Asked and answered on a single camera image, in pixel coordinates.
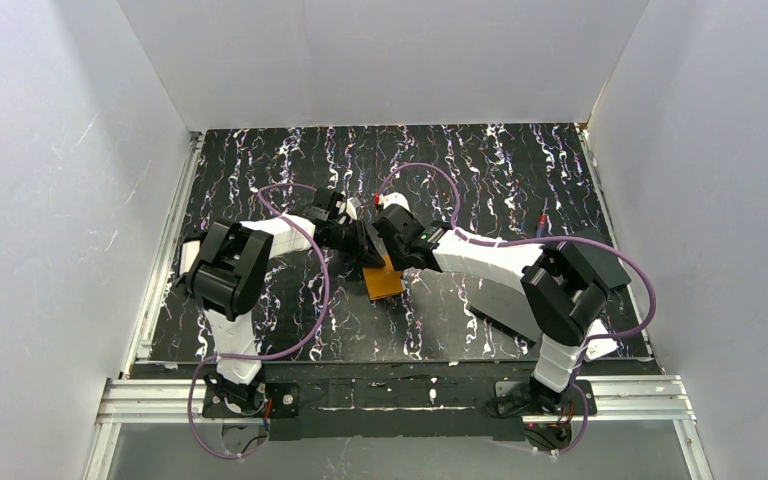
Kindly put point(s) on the black flat slab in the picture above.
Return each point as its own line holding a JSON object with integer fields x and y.
{"x": 506, "y": 309}

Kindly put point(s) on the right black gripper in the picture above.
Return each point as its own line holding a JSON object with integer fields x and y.
{"x": 393, "y": 249}

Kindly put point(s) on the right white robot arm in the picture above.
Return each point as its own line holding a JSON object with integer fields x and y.
{"x": 566, "y": 283}

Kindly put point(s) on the white block in box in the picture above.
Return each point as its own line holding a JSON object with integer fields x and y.
{"x": 188, "y": 254}

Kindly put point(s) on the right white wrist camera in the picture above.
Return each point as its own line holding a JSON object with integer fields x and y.
{"x": 382, "y": 201}

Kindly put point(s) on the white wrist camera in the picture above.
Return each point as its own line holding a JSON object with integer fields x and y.
{"x": 351, "y": 206}
{"x": 382, "y": 201}

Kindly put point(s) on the blue red screwdriver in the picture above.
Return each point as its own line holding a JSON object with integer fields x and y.
{"x": 541, "y": 227}

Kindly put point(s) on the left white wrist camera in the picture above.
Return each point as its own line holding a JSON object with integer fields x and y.
{"x": 351, "y": 206}

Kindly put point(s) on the orange card holder wallet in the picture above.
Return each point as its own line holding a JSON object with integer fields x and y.
{"x": 384, "y": 282}

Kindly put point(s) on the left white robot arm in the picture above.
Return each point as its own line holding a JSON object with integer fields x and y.
{"x": 223, "y": 268}

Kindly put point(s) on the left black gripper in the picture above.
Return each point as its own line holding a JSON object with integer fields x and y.
{"x": 359, "y": 238}

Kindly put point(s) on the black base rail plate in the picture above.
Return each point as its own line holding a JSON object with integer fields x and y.
{"x": 492, "y": 399}

